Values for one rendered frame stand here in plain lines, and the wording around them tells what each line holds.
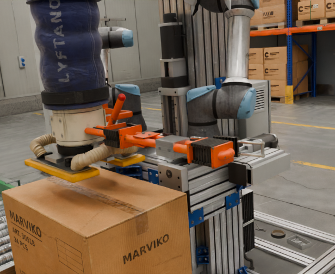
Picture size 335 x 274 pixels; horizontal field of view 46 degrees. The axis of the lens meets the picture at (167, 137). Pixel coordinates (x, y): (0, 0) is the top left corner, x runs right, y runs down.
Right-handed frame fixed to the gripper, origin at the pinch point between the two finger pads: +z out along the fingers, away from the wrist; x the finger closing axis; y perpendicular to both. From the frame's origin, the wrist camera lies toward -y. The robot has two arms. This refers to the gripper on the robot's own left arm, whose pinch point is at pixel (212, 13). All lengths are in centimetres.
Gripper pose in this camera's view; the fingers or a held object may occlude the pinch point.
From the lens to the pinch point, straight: 126.1
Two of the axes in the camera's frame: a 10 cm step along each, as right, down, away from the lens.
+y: -7.5, 2.0, -6.3
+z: 0.7, 9.7, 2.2
